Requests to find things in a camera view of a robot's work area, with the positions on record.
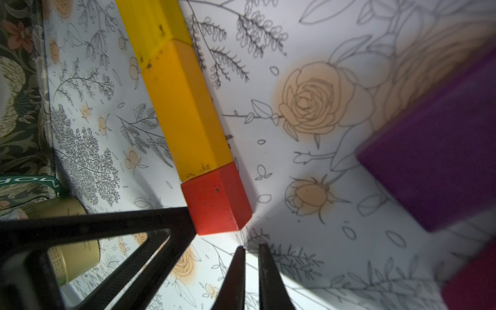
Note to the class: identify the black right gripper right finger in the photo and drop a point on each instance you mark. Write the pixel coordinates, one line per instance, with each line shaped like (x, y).
(272, 292)

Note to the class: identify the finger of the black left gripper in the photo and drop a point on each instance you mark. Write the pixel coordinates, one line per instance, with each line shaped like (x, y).
(27, 277)

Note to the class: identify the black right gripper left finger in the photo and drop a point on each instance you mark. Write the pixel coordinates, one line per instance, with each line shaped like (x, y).
(232, 293)

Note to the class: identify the small red wooden cube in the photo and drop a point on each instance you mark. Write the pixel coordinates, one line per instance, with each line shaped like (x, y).
(217, 201)

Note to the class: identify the orange-yellow wooden block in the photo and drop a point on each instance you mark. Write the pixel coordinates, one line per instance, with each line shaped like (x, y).
(185, 111)

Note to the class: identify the magenta wooden block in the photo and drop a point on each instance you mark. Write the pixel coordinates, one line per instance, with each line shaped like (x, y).
(474, 286)

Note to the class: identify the purple wooden block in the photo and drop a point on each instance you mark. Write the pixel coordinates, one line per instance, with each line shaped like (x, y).
(437, 159)

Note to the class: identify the yellow wooden block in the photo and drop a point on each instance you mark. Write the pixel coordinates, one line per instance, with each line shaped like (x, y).
(150, 24)

